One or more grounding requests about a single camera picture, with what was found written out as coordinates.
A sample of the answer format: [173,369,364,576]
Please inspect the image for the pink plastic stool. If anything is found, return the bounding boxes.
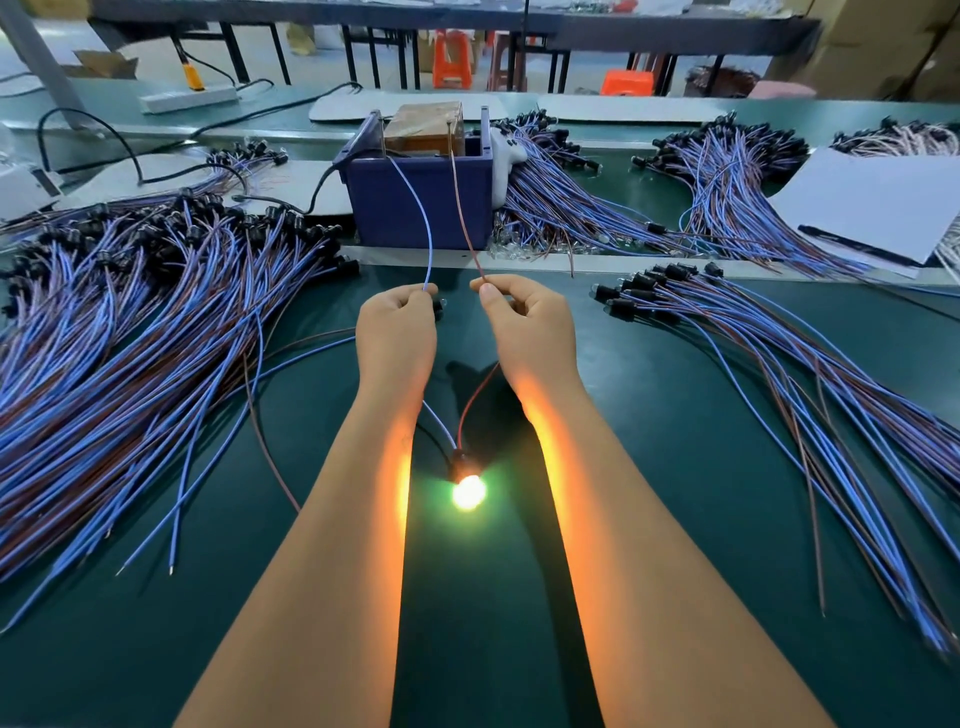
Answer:
[747,79,819,101]

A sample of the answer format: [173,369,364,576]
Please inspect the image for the brown cardboard block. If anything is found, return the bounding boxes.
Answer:
[384,102,467,158]

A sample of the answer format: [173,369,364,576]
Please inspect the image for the white power strip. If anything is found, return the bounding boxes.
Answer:
[139,82,242,116]

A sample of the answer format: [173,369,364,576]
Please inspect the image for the white flat mat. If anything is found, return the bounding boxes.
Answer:
[537,93,734,126]
[57,153,354,219]
[307,88,539,125]

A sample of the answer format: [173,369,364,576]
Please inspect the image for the grey metal pole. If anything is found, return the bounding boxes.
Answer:
[0,0,89,114]

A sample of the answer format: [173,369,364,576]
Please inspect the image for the thin black stand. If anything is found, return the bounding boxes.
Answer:
[516,0,533,92]

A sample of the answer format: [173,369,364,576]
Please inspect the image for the white paper sheet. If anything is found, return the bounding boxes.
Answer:
[769,147,960,269]

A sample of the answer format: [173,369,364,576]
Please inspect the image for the person's left hand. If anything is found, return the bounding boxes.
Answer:
[355,282,441,410]

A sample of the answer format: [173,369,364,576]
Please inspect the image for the orange plastic stool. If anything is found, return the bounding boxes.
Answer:
[600,69,656,96]
[432,28,474,90]

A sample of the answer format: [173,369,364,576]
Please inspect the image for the open cardboard box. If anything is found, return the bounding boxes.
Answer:
[67,51,140,81]

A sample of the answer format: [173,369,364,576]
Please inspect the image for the blue plastic tester box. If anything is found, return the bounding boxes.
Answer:
[337,108,497,251]

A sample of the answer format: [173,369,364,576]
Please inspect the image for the black power cable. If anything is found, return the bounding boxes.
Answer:
[37,79,365,185]

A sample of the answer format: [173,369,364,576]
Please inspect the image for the white plastic device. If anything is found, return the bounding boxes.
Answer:
[0,162,65,224]

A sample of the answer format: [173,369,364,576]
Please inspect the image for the black pen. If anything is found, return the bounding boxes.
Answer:
[798,225,929,270]

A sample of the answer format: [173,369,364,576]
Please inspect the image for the stack of large cardboard boxes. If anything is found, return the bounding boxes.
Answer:
[772,0,960,102]

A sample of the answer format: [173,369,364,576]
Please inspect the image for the person's left forearm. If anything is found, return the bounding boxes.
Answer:
[175,393,422,728]

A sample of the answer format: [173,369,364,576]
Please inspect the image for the person's right hand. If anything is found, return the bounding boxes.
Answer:
[469,273,584,404]

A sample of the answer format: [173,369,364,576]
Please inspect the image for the loose grey wire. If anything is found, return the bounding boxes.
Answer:
[244,360,302,515]

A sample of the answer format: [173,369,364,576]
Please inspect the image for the pile of wired lamps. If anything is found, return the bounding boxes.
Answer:
[0,187,362,635]
[592,262,960,659]

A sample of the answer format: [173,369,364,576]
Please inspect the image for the blue brown plug cable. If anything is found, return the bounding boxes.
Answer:
[385,142,504,515]

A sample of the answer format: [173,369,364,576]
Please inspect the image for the long grey workbench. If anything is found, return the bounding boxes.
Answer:
[87,0,822,95]

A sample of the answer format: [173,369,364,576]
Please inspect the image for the person's right forearm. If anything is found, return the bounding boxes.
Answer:
[517,382,834,728]

